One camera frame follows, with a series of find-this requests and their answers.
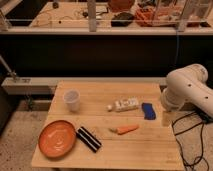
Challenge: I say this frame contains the orange ceramic bowl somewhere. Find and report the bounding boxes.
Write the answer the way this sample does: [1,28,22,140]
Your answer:
[38,120,76,158]

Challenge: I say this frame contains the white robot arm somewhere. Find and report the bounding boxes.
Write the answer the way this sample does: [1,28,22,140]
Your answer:
[160,64,213,118]

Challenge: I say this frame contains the white plastic bottle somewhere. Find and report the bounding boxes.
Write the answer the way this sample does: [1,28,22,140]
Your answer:
[107,97,139,112]

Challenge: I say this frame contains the orange carrot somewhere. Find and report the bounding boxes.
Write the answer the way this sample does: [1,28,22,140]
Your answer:
[110,125,139,135]

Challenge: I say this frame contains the blue cloth piece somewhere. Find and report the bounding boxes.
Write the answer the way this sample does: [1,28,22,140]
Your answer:
[142,103,156,120]

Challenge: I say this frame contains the black striped block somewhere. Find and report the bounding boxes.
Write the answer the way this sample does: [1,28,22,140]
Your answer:
[77,127,102,153]

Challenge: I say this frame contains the black tray on bench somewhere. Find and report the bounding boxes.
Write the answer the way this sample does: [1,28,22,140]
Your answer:
[111,12,134,27]

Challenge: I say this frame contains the orange crate on bench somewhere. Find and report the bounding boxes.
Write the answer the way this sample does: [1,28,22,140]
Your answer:
[135,7,182,27]

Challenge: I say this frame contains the blue hanging cable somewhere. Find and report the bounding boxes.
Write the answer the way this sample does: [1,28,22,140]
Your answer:
[173,31,181,73]

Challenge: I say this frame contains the metal clamp bracket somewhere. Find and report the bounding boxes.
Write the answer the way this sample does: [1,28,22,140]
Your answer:
[0,54,32,84]

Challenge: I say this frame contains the black floor cables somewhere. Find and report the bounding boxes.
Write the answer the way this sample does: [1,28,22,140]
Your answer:
[171,111,213,171]

